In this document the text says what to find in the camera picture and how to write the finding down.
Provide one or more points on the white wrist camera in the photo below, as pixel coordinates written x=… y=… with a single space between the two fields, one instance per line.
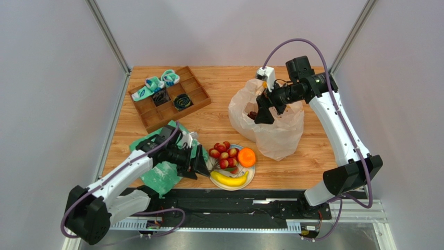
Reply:
x=267 y=75
x=190 y=139

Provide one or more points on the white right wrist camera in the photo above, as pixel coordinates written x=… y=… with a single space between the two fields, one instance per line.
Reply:
x=267 y=75

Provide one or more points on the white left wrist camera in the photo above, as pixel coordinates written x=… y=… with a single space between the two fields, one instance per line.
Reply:
x=190 y=139

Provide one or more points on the green white cloth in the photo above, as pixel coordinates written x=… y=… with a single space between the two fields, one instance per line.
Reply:
x=163 y=177

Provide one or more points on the white teal patterned sock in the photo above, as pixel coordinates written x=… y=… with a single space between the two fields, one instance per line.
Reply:
x=151 y=86

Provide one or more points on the aluminium frame rail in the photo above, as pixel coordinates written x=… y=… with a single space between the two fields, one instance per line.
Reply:
x=104 y=27

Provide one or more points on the wooden compartment tray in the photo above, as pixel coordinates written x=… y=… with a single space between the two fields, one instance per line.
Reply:
x=186 y=97

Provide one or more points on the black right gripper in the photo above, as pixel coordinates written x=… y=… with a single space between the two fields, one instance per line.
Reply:
x=264 y=103

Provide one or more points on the dark patterned folded sock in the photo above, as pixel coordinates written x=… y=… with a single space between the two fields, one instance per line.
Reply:
x=160 y=97

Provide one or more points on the orange fake tangerine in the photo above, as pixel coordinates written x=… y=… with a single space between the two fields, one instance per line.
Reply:
x=246 y=157

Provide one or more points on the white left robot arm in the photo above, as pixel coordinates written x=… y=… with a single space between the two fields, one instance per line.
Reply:
x=91 y=211

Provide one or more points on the translucent white plastic bag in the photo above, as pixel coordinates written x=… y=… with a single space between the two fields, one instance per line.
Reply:
x=275 y=141

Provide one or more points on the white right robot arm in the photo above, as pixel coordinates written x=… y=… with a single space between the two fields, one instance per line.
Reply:
x=356 y=165

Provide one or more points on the teal white rolled sock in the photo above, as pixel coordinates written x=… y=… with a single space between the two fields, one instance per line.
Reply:
x=170 y=78

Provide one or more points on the dark fake grape bunch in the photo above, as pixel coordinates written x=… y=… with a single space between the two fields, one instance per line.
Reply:
x=252 y=115

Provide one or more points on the yellow fake banana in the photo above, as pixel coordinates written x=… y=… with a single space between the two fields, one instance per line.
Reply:
x=229 y=181

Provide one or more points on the red fake fruit bunch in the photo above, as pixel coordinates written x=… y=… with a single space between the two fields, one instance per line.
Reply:
x=224 y=156

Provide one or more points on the cream and blue ceramic plate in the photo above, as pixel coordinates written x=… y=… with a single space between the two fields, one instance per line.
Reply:
x=242 y=171

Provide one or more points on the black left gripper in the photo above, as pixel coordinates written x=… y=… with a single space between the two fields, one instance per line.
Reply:
x=186 y=169

